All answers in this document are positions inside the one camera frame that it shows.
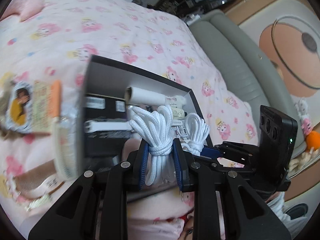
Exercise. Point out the black storage box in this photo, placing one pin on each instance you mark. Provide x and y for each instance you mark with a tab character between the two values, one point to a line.
150	80

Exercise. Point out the pink garment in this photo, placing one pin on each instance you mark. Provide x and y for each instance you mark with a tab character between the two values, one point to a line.
155	217

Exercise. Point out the white paper roll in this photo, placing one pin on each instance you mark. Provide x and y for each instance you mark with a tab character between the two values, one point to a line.
145	95

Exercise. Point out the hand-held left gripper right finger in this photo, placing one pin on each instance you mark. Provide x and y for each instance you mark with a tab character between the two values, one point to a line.
178	165

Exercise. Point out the pink plush pillow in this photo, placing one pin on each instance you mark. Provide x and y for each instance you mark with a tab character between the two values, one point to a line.
27	7

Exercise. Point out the pink printed blanket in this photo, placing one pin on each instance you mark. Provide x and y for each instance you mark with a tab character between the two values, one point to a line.
100	30

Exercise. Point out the printed brush package card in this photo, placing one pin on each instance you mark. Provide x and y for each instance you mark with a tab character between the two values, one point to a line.
22	107

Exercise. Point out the round cartoon rug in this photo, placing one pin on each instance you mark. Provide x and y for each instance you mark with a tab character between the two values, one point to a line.
287	42

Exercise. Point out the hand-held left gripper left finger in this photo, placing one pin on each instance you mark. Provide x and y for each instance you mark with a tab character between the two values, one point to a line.
142	165

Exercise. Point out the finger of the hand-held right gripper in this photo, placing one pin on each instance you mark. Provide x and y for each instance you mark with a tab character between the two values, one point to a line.
211	152

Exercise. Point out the white and orange plush toy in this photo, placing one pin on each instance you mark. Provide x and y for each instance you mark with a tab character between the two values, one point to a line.
310	130

